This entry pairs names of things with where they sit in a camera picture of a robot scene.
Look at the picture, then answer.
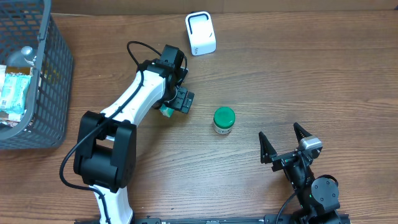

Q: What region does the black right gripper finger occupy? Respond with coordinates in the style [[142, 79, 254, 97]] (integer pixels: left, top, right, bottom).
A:
[[294, 123, 312, 142], [259, 131, 277, 164]]

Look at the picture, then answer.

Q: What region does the green Kleenex tissue pack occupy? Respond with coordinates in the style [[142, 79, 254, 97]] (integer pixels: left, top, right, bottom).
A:
[[159, 105, 174, 118]]

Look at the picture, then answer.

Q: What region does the green lid jar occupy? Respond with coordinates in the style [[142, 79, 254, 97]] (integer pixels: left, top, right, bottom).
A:
[[213, 107, 236, 134]]

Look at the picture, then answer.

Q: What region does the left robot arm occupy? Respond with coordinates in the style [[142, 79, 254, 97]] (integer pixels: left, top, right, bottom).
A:
[[72, 45, 194, 223]]

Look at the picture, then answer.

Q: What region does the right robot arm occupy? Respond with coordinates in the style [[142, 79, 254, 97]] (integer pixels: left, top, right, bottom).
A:
[[259, 123, 351, 224]]

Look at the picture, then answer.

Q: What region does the white barcode scanner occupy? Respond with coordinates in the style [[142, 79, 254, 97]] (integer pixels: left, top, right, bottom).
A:
[[185, 11, 216, 56]]

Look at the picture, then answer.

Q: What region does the clear plastic bottle grey cap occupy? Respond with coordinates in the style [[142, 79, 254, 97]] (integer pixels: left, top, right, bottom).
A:
[[6, 46, 37, 67]]

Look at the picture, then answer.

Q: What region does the mint green wipes pack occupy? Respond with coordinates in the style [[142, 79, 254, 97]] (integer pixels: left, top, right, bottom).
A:
[[1, 73, 31, 114]]

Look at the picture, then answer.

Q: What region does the brown patterned snack bag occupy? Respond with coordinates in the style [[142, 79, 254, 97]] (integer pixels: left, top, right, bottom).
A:
[[1, 111, 24, 128]]

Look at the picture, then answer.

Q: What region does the dark grey plastic basket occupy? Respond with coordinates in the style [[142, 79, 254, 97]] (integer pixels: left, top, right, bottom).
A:
[[1, 1, 74, 149]]

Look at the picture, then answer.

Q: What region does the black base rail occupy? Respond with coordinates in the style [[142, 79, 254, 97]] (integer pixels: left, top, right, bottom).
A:
[[74, 215, 351, 224]]

